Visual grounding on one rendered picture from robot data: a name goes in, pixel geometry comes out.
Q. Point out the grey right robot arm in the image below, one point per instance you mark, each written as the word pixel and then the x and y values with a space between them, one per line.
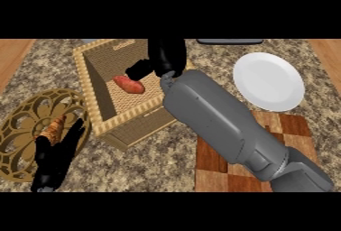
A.
pixel 222 120

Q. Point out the round gold ornate placemat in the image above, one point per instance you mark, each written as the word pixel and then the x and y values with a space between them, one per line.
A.
pixel 23 132

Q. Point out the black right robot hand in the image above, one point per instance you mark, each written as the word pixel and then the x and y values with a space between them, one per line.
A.
pixel 166 55

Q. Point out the checkered wooden cutting board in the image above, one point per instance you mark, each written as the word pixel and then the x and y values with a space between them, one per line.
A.
pixel 213 168

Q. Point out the wicker basket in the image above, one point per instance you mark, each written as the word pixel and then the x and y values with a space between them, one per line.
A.
pixel 125 90

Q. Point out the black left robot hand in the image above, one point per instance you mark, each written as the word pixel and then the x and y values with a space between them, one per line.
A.
pixel 55 156

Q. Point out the red sweet potato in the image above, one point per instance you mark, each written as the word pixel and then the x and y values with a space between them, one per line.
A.
pixel 129 85

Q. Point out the orange brown croissant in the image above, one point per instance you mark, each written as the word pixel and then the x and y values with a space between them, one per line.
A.
pixel 55 129

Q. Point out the dark grey appliance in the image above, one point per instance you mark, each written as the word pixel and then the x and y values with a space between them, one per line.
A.
pixel 230 41

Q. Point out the white plate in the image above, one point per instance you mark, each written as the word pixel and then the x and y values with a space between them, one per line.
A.
pixel 269 81

